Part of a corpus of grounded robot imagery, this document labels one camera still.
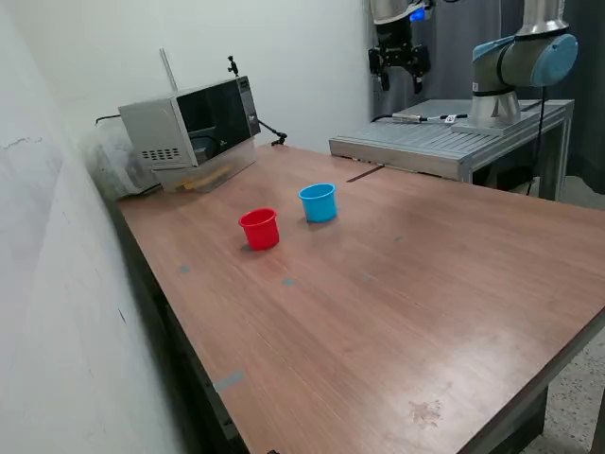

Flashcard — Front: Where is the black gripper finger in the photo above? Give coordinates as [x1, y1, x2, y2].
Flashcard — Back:
[408, 44, 431, 95]
[368, 45, 391, 93]

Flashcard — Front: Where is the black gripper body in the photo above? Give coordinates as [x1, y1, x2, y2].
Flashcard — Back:
[372, 17, 417, 56]

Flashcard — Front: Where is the light blue plastic bin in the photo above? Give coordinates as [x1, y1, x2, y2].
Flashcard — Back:
[297, 183, 339, 224]

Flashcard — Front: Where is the dark grey curtain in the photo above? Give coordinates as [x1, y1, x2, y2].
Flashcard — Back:
[363, 0, 605, 195]

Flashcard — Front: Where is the metal side table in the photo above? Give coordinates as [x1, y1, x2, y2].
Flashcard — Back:
[329, 97, 576, 202]

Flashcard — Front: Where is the aluminium robot mounting plate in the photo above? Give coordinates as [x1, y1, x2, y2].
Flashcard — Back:
[451, 112, 540, 137]

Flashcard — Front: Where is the clear plastic storage box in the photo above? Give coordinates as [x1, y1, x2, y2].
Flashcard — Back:
[153, 136, 259, 194]

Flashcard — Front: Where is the light wooden stick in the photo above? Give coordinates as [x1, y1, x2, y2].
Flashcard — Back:
[177, 165, 233, 191]

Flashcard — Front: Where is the thin white rod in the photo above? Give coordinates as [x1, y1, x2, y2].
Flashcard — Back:
[159, 46, 180, 94]

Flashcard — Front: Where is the red plastic cup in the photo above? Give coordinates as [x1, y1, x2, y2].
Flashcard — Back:
[237, 207, 280, 252]

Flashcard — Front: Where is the silver microwave oven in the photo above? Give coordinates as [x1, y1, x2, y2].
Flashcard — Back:
[117, 75, 262, 167]

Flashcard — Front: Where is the translucent plastic bag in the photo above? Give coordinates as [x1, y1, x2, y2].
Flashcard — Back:
[79, 125, 162, 202]

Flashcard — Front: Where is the long grey blue tape strip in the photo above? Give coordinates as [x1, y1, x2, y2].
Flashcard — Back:
[213, 370, 246, 393]

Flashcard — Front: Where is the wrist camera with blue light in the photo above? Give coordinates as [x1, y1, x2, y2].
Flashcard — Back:
[406, 0, 435, 24]

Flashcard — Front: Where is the thick black base cable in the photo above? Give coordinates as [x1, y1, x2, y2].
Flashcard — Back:
[528, 83, 552, 198]

